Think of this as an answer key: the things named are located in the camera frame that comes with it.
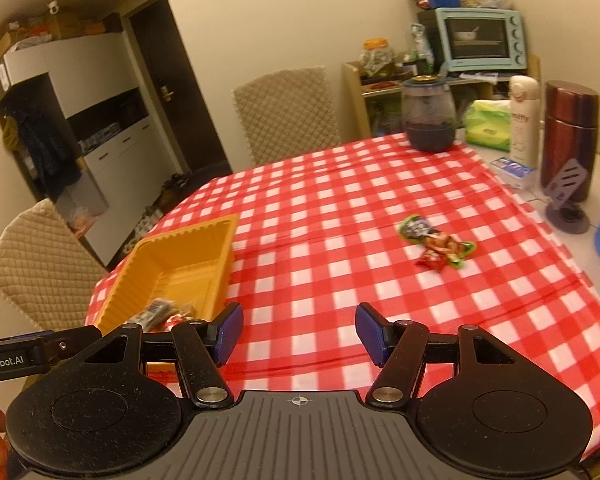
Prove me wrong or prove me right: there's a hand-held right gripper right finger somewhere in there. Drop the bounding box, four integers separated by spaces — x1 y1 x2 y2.
355 302 533 411

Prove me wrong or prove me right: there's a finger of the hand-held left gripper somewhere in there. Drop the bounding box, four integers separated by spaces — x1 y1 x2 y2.
41 325 104 367

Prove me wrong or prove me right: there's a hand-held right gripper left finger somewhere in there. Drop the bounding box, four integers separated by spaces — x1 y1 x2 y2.
55 302 245 409

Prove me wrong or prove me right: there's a red snack packet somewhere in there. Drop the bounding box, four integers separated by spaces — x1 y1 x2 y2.
162 305 206 332

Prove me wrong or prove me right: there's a clear dark snack packet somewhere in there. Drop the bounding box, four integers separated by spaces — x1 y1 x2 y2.
127 299 181 332

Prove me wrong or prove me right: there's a yellow plastic tray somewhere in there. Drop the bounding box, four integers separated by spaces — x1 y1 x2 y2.
84 214 240 376

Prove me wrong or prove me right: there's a small red candy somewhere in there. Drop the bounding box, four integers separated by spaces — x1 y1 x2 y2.
414 249 449 272

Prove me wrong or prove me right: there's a red candy green end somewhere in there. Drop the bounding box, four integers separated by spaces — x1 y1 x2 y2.
425 232 479 269

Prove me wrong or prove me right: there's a green dark snack packet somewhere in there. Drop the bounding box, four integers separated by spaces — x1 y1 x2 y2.
398 213 442 245

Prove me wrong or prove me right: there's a beige quilted chair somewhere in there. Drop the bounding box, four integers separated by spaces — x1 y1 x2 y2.
231 66 342 165
0 198 110 332

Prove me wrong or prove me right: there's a red checked tablecloth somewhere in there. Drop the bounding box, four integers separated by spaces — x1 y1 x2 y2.
84 132 600 463

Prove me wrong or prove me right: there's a pair of shoes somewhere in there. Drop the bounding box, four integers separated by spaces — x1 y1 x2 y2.
157 172 194 206

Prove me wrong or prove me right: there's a dark hanging jacket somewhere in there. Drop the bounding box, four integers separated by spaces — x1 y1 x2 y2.
7 105 81 201

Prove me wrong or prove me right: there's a blue white box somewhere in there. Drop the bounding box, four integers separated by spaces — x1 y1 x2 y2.
490 156 539 190

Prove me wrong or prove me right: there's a dark glass jar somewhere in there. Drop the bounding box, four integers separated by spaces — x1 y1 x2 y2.
401 75 458 152

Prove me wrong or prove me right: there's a wooden shelf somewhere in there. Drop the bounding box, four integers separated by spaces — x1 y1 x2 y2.
342 55 541 144

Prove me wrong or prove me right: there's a green tissue pack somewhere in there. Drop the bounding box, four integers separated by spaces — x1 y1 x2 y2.
464 99 514 154

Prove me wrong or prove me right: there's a grey phone stand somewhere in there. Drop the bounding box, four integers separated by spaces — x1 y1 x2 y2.
544 158 592 234

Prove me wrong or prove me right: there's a dark door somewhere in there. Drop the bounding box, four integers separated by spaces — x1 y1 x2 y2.
126 0 234 182

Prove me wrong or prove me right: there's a white cabinet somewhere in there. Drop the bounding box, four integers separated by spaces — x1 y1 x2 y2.
0 32 154 269

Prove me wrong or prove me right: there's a white thermos bottle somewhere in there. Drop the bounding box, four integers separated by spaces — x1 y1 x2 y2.
508 75 540 169

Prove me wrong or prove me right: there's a plastic jar orange lid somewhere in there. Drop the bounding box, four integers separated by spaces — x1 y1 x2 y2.
360 36 397 79

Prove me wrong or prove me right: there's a brown metal thermos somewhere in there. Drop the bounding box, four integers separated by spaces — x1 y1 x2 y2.
539 80 600 204

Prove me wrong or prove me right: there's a green white bag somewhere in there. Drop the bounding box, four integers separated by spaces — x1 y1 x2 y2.
411 24 434 63

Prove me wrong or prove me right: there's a blue toaster oven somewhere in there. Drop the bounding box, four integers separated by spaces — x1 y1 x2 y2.
434 7 529 74

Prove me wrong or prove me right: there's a cardboard box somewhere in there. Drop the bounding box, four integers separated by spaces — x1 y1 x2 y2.
45 10 106 40

